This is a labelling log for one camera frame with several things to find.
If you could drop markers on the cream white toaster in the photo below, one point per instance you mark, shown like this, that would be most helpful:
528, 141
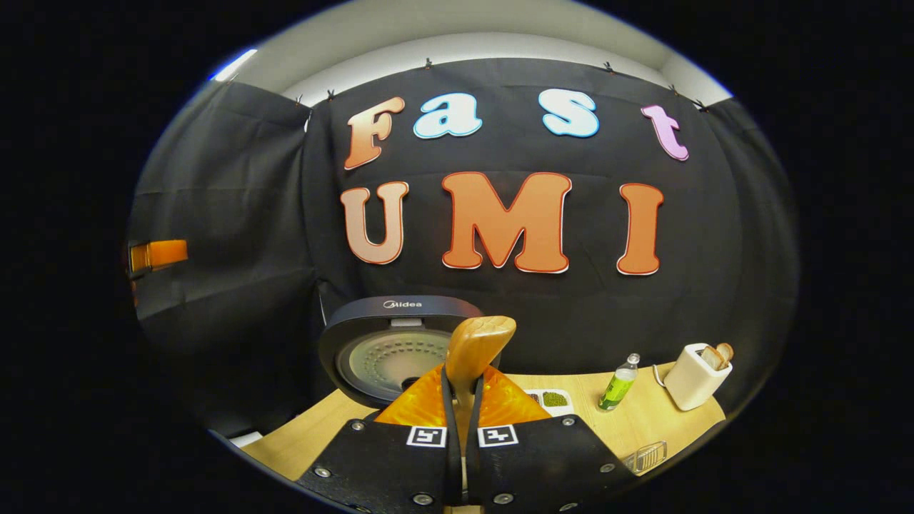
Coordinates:
689, 382

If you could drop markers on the wooden spoon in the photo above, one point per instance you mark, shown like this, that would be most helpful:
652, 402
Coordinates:
478, 343

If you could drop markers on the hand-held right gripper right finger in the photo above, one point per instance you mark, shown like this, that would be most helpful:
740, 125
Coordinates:
543, 464

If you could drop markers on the white divided grain tray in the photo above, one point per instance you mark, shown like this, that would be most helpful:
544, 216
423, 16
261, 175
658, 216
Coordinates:
553, 400

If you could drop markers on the dark grey rice cooker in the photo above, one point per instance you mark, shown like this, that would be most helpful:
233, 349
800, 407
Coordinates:
385, 357

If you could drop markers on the black backdrop cloth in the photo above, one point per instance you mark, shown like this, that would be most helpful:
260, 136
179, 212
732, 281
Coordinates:
214, 214

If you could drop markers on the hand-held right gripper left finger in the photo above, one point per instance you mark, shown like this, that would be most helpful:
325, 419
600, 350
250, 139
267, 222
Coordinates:
385, 464

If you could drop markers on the green drink bottle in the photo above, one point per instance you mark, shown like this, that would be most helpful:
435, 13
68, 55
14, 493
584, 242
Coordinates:
618, 389

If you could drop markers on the toasted bread slice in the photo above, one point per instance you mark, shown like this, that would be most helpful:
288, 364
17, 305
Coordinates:
725, 352
711, 357

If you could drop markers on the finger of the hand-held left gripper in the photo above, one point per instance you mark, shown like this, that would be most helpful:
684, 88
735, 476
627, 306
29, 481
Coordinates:
161, 255

